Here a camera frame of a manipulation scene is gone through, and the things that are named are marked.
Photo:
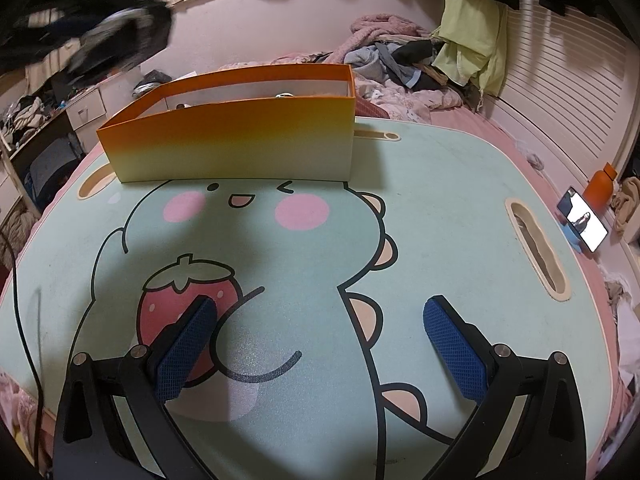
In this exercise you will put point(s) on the beige cloth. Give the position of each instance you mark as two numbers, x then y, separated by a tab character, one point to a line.
625	205

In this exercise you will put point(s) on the pink bed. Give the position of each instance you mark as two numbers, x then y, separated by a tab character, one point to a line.
505	125

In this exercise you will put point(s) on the grey-blue garment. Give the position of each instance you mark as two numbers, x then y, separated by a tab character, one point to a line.
365	57

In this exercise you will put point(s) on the white louvered closet door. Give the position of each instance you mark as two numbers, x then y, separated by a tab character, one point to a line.
565	85

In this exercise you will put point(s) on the blue phone stand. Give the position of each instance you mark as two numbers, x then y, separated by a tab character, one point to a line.
572	239

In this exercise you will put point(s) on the orange cardboard box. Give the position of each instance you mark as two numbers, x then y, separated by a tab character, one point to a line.
225	140

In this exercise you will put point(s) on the dark grey bag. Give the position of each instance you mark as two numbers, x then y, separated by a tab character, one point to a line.
150	82

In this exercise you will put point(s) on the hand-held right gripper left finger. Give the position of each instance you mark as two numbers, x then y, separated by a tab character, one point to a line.
185	347

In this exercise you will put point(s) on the dark suitcase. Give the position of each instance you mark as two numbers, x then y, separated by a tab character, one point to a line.
50	167

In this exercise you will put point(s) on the pink floral duvet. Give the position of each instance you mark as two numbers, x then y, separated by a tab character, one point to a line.
415	100

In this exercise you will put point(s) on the black garment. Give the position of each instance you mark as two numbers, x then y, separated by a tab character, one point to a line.
417	52

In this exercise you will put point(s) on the green cartoon lap table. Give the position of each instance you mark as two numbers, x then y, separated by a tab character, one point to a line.
450	185

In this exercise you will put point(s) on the yellow-green garment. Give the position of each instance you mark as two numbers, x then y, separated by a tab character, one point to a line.
470	35

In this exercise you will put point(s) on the orange bottle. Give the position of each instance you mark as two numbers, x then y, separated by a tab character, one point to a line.
600	187

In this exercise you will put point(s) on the white drawer cabinet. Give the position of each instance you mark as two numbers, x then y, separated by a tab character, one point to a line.
87	107

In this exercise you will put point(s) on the smartphone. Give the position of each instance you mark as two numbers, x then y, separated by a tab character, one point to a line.
585	220

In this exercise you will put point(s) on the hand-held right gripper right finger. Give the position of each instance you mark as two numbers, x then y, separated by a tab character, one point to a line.
455	350

